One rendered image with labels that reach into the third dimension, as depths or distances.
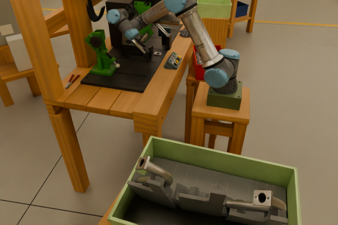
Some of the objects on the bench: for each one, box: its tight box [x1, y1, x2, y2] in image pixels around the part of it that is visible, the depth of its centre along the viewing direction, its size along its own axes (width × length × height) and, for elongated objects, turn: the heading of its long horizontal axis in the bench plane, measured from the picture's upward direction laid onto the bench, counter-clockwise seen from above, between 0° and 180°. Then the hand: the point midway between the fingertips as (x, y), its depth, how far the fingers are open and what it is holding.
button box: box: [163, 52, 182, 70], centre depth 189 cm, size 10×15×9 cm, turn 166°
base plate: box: [80, 23, 184, 93], centre depth 211 cm, size 42×110×2 cm, turn 166°
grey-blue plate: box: [158, 27, 171, 45], centre depth 210 cm, size 10×2×14 cm, turn 76°
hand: (133, 15), depth 182 cm, fingers closed on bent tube, 3 cm apart
